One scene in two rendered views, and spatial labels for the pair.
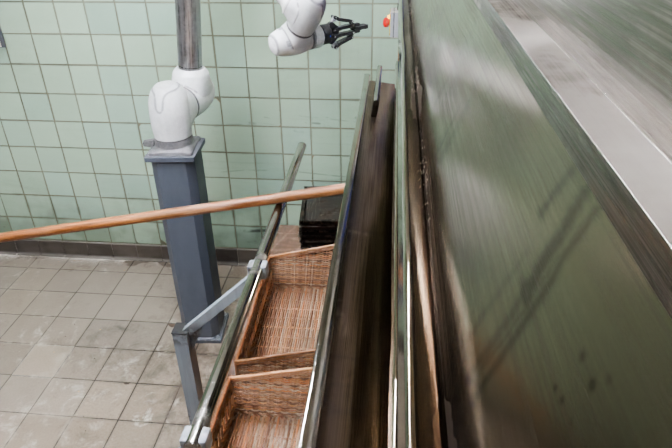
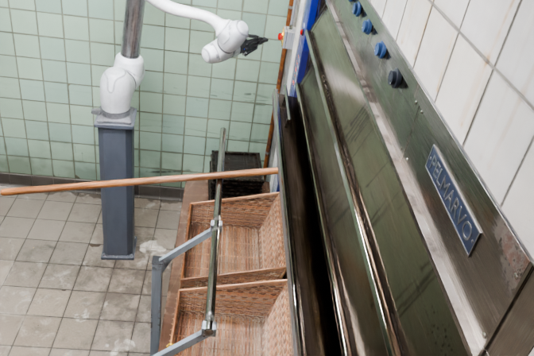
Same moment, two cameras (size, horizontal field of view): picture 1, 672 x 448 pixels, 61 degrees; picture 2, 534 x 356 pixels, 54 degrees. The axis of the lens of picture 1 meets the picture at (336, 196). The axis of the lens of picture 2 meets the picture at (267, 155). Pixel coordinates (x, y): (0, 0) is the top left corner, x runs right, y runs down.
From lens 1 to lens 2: 0.80 m
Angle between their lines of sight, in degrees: 12
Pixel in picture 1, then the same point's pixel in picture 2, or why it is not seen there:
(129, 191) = (52, 135)
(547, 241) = (423, 277)
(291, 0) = (224, 29)
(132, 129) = (62, 87)
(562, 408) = (427, 316)
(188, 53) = (131, 46)
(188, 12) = (136, 17)
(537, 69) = (427, 245)
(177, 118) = (123, 97)
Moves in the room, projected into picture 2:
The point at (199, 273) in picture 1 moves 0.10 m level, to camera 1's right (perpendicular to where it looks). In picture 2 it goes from (124, 208) to (141, 209)
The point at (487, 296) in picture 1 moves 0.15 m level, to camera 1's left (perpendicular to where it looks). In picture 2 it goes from (404, 286) to (330, 287)
